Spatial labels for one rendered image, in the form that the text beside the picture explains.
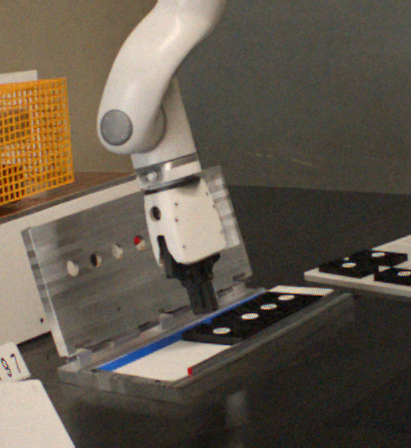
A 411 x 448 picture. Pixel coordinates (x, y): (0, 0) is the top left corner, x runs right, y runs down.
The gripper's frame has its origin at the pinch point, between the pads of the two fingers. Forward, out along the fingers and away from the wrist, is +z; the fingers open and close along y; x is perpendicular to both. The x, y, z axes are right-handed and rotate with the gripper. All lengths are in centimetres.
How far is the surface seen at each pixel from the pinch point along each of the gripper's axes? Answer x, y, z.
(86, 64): 169, 186, -52
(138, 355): 7.4, -7.2, 5.2
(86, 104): 172, 184, -38
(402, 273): -8.8, 39.8, 8.5
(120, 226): 12.6, 2.5, -11.3
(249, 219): 46, 79, -1
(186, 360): 0.1, -6.6, 6.8
